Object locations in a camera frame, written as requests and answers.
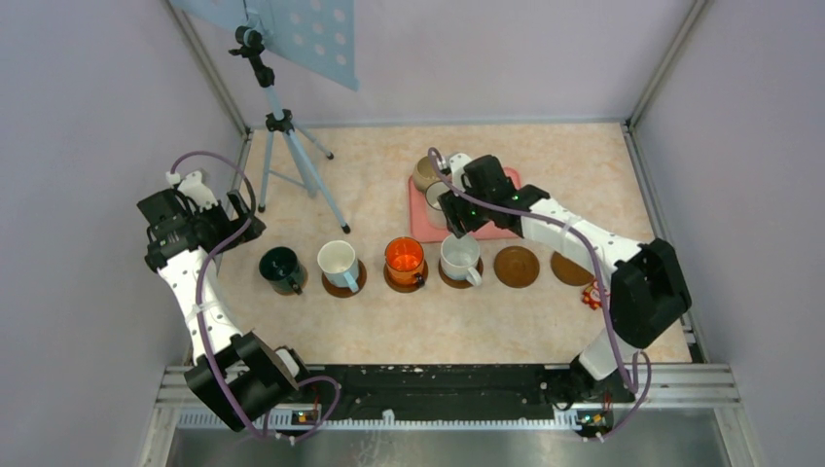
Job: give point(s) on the light blue mug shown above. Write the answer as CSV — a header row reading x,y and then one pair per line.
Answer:
x,y
339,264

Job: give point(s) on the white mug front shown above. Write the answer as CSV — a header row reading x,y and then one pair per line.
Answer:
x,y
460,258

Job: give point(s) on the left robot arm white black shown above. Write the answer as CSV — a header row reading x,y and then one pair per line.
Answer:
x,y
237,376

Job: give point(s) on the white mug dark rim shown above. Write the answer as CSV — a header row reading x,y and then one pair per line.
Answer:
x,y
434,211

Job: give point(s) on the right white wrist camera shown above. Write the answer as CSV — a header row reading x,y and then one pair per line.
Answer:
x,y
457,167

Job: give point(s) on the dark green mug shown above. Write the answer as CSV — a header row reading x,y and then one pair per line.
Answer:
x,y
278,262

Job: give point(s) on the beige mug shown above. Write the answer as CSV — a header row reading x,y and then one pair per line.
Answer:
x,y
424,175

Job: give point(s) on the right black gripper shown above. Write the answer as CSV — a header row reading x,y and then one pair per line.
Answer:
x,y
452,205

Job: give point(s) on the orange glass mug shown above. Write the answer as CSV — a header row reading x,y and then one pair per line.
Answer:
x,y
405,263

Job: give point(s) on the red owl figurine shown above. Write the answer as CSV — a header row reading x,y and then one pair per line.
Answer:
x,y
592,297

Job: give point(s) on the dark wooden coaster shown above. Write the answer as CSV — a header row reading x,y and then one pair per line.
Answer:
x,y
568,272
346,292
516,266
446,280
393,287

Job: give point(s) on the blue tripod stand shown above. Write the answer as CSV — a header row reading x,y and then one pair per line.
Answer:
x,y
280,121

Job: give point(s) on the light wooden coaster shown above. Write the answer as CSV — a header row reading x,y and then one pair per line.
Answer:
x,y
290,284

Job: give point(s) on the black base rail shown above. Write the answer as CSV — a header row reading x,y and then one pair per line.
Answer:
x,y
466,392

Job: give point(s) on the blue perforated board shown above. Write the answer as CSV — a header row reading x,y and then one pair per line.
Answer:
x,y
316,35

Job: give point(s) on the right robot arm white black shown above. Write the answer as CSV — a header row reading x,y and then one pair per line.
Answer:
x,y
641,285

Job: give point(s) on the pink tray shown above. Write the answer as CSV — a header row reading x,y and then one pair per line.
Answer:
x,y
422,230

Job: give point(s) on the white cable duct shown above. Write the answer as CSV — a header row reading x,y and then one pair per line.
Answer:
x,y
203,419

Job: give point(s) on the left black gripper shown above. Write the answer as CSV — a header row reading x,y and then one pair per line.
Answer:
x,y
231,227

